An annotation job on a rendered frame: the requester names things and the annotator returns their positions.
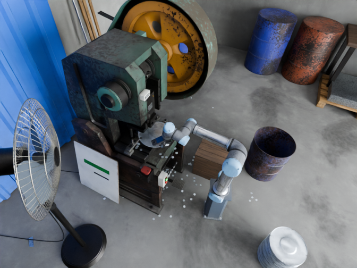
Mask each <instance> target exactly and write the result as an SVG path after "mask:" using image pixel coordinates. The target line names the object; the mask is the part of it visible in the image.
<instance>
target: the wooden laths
mask: <svg viewBox="0 0 357 268"><path fill-rule="evenodd" d="M72 3H73V5H74V8H75V11H76V14H77V16H78V19H79V22H80V25H81V28H82V31H83V34H84V37H85V39H86V42H87V43H89V42H88V39H87V36H86V33H85V30H84V27H83V24H82V22H81V19H80V16H79V12H78V9H77V7H76V4H75V1H74V0H72ZM78 3H79V7H80V10H81V13H82V16H83V19H84V22H85V24H86V27H87V30H88V33H89V36H90V39H91V41H93V40H94V39H96V38H97V35H96V32H95V29H94V25H93V23H92V19H91V16H90V13H89V10H88V7H87V4H86V0H78ZM88 3H89V6H90V10H91V13H92V17H93V20H94V23H95V26H96V29H97V32H98V36H101V32H100V28H99V24H98V21H97V18H96V14H95V10H94V7H93V4H92V1H91V0H88Z"/></svg>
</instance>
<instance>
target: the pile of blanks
mask: <svg viewBox="0 0 357 268"><path fill-rule="evenodd" d="M270 234H271V233H270ZM270 234H269V235H268V236H267V237H266V238H265V239H264V240H263V241H262V242H261V244H260V245H259V247H258V250H257V255H258V260H259V262H260V264H261V266H262V267H263V268H296V267H298V266H299V265H298V266H290V265H287V264H285V263H284V262H281V261H280V260H279V259H278V258H277V257H276V256H275V255H274V253H273V251H272V249H271V247H270V243H269V237H270V236H271V235H270Z"/></svg>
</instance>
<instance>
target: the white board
mask: <svg viewBox="0 0 357 268"><path fill-rule="evenodd" d="M74 147H75V153H76V159H77V163H78V169H79V175H80V181H81V184H83V185H85V186H87V187H89V188H90V189H92V190H94V191H96V192H98V193H100V194H101V195H103V196H105V197H107V198H109V199H110V200H112V201H114V202H116V203H118V204H119V203H120V202H119V180H118V161H117V160H115V159H113V158H111V157H109V156H107V155H104V154H102V153H100V152H98V151H96V150H94V149H92V148H90V147H88V146H86V145H84V144H82V143H80V142H78V141H76V140H74Z"/></svg>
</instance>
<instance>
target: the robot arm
mask: <svg viewBox="0 0 357 268"><path fill-rule="evenodd" d="M190 133H192V134H194V135H196V136H199V137H201V138H203V139H205V140H207V141H210V142H212V143H214V144H216V145H218V146H221V147H223V148H225V149H226V151H228V152H229V153H228V155H227V157H226V159H225V161H224V163H223V165H222V170H221V171H220V172H219V173H218V176H217V179H216V181H215V182H214V183H213V185H212V188H211V190H210V192H209V195H208V196H209V198H210V199H211V200H213V201H215V202H217V203H221V202H222V201H223V199H224V197H225V196H227V195H228V194H229V191H230V184H231V181H232V179H233V178H234V177H237V176H238V175H239V174H240V172H241V170H242V167H243V164H244V162H245V160H246V158H247V150H246V148H245V147H244V146H243V144H241V143H240V142H239V141H238V140H236V139H234V138H231V139H230V138H227V137H225V136H223V135H220V134H218V133H216V132H214V131H211V130H209V129H207V128H205V127H202V126H200V125H198V124H197V123H196V121H195V120H194V119H192V118H189V119H187V121H186V122H185V123H184V125H183V126H182V127H181V129H180V130H178V129H176V128H175V126H174V124H173V123H171V122H167V123H165V125H164V127H163V132H162V135H161V136H160V137H157V138H155V139H153V140H152V141H151V142H152V145H153V146H156V145H158V144H161V147H162V148H165V147H166V146H168V145H169V143H170V144H172V142H173V141H174V140H175V141H177V142H178V143H179V144H181V145H183V146H185V145H186V144H187V142H188V141H189V139H190V137H189V134H190ZM172 140H173V141H172Z"/></svg>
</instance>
